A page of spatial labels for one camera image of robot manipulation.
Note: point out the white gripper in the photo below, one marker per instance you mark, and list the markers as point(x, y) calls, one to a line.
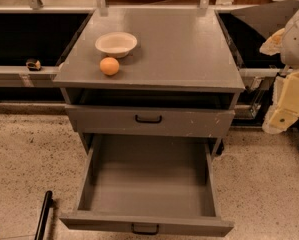
point(297, 45)

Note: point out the orange fruit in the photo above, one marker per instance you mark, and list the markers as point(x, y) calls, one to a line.
point(109, 66)

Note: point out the grey wooden drawer cabinet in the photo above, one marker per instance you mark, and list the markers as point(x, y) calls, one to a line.
point(181, 61)

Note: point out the closed grey upper drawer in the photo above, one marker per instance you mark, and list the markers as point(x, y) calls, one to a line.
point(175, 122)

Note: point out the open grey middle drawer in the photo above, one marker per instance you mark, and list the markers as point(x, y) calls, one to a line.
point(148, 180)

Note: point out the dark grey side table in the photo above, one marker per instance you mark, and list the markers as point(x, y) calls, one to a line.
point(266, 19)

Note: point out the white paper bowl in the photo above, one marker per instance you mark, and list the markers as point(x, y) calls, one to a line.
point(116, 44)

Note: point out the small black yellow object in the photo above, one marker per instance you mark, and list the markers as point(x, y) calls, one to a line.
point(33, 64)

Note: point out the black metal bar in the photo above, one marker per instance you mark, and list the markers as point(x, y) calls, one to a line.
point(46, 205)

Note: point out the black upper drawer handle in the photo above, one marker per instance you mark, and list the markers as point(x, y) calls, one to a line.
point(144, 120)

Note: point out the black drawer handle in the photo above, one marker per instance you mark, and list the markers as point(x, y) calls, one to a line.
point(144, 120)
point(145, 229)

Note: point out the black middle drawer handle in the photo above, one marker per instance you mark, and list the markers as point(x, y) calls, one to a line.
point(145, 229)

